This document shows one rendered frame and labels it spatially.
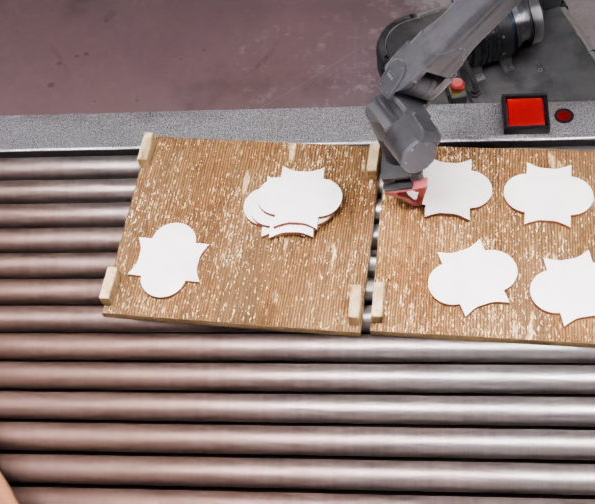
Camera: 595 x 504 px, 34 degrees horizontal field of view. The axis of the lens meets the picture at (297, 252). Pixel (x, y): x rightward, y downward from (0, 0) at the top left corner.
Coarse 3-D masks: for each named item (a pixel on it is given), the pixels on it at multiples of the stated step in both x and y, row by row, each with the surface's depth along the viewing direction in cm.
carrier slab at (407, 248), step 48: (384, 192) 161; (384, 240) 156; (432, 240) 155; (480, 240) 154; (528, 240) 153; (576, 240) 152; (528, 288) 149; (432, 336) 147; (480, 336) 146; (528, 336) 145; (576, 336) 144
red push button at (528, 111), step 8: (512, 104) 168; (520, 104) 168; (528, 104) 168; (536, 104) 167; (512, 112) 167; (520, 112) 167; (528, 112) 167; (536, 112) 167; (512, 120) 166; (520, 120) 166; (528, 120) 166; (536, 120) 166
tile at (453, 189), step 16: (432, 176) 160; (448, 176) 160; (464, 176) 159; (480, 176) 159; (416, 192) 158; (432, 192) 158; (448, 192) 158; (464, 192) 158; (480, 192) 158; (432, 208) 156; (448, 208) 156; (464, 208) 156
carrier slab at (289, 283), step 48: (192, 144) 170; (240, 144) 169; (288, 144) 168; (144, 192) 166; (192, 192) 165; (240, 192) 164; (240, 240) 159; (288, 240) 158; (336, 240) 157; (192, 288) 155; (240, 288) 154; (288, 288) 153; (336, 288) 152
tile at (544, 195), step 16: (528, 176) 158; (544, 176) 158; (560, 176) 158; (512, 192) 157; (528, 192) 157; (544, 192) 156; (560, 192) 156; (576, 192) 156; (592, 192) 155; (512, 208) 156; (528, 208) 155; (544, 208) 155; (560, 208) 154; (576, 208) 154; (528, 224) 154; (560, 224) 154
